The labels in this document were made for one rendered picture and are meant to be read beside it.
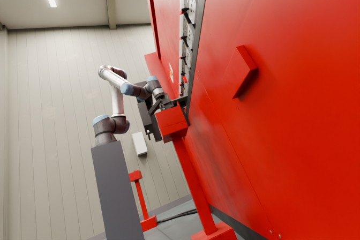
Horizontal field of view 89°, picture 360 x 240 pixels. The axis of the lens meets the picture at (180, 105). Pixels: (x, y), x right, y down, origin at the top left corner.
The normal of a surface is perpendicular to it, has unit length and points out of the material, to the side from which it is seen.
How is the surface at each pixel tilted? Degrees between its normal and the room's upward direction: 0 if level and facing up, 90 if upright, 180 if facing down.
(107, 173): 90
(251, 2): 90
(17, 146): 90
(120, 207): 90
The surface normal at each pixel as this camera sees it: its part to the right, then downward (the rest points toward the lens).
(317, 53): -0.94, 0.32
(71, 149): 0.24, -0.47
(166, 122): 0.04, -0.41
